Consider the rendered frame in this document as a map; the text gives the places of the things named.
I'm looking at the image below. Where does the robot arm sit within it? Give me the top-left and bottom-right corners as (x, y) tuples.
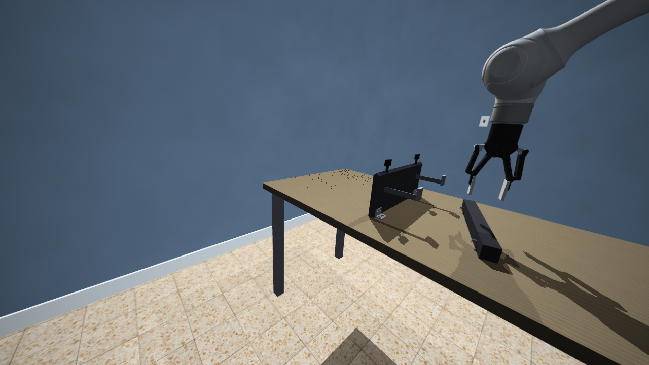
(482, 0), (649, 124)

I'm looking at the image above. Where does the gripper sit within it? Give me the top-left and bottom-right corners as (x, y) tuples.
(465, 123), (529, 201)

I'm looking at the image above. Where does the dark grey long rectangular bar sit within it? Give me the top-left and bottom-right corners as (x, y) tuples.
(460, 199), (502, 264)

